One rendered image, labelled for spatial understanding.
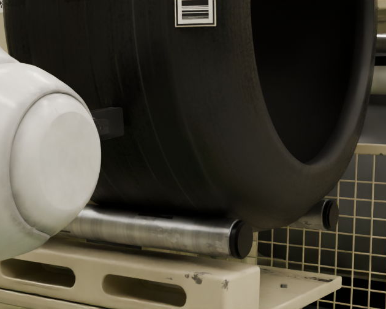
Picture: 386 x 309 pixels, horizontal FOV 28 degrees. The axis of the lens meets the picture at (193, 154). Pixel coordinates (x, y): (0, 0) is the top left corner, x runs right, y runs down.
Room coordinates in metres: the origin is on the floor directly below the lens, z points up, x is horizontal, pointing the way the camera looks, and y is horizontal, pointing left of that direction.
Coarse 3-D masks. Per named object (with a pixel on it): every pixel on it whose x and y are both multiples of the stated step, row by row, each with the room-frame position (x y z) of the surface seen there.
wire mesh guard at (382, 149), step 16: (368, 144) 1.27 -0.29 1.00; (384, 144) 1.27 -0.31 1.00; (256, 240) 1.37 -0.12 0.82; (272, 240) 1.36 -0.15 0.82; (288, 240) 1.34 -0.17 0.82; (304, 240) 1.33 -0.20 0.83; (320, 240) 1.31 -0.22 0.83; (336, 240) 1.30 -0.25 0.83; (256, 256) 1.37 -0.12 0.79; (272, 256) 1.36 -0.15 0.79; (336, 256) 1.30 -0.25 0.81; (352, 256) 1.28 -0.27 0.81; (384, 256) 1.26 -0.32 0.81; (352, 272) 1.28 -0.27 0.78; (368, 272) 1.27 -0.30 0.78; (352, 288) 1.28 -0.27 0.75; (368, 288) 1.27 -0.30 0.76; (368, 304) 1.27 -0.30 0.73
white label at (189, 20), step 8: (176, 0) 0.75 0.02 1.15; (184, 0) 0.75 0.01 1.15; (192, 0) 0.75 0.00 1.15; (200, 0) 0.75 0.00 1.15; (208, 0) 0.75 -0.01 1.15; (176, 8) 0.75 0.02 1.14; (184, 8) 0.75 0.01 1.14; (192, 8) 0.75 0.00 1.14; (200, 8) 0.75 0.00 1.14; (208, 8) 0.75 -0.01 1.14; (176, 16) 0.75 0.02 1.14; (184, 16) 0.75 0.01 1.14; (192, 16) 0.75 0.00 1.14; (200, 16) 0.75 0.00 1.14; (208, 16) 0.75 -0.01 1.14; (176, 24) 0.75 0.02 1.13; (184, 24) 0.75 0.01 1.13; (192, 24) 0.75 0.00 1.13; (200, 24) 0.75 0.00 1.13; (208, 24) 0.75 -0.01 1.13
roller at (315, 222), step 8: (320, 200) 1.10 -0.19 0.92; (328, 200) 1.10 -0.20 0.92; (312, 208) 1.10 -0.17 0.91; (320, 208) 1.09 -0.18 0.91; (328, 208) 1.09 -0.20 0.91; (336, 208) 1.11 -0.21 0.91; (304, 216) 1.10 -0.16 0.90; (312, 216) 1.10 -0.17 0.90; (320, 216) 1.09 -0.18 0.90; (328, 216) 1.09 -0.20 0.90; (336, 216) 1.11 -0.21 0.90; (296, 224) 1.12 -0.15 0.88; (304, 224) 1.11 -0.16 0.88; (312, 224) 1.10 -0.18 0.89; (320, 224) 1.09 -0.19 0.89; (328, 224) 1.09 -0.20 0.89; (336, 224) 1.11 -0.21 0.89
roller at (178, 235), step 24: (96, 216) 0.95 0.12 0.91; (120, 216) 0.93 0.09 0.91; (144, 216) 0.92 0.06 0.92; (168, 216) 0.90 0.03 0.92; (192, 216) 0.89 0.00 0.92; (120, 240) 0.93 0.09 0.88; (144, 240) 0.91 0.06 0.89; (168, 240) 0.89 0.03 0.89; (192, 240) 0.87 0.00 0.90; (216, 240) 0.86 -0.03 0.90; (240, 240) 0.85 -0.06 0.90
